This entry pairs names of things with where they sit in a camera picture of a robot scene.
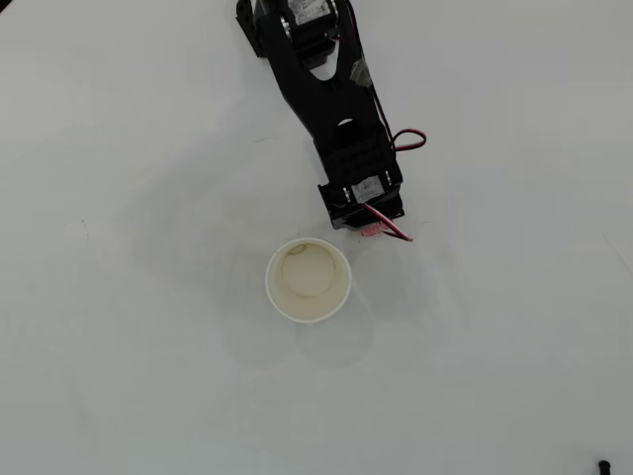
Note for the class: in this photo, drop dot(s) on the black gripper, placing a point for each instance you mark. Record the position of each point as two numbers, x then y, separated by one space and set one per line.
362 210

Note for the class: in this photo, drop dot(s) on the red cube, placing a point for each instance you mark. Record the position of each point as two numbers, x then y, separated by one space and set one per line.
371 231

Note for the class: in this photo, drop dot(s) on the white paper cup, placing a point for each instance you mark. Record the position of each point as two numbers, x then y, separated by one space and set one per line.
309 282

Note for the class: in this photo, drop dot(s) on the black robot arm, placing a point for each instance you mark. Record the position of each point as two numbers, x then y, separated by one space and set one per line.
326 104

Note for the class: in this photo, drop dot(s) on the grey tape piece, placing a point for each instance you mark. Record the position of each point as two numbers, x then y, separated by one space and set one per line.
361 73

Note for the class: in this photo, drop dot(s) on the small black object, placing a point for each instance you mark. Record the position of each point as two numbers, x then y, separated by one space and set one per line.
604 467

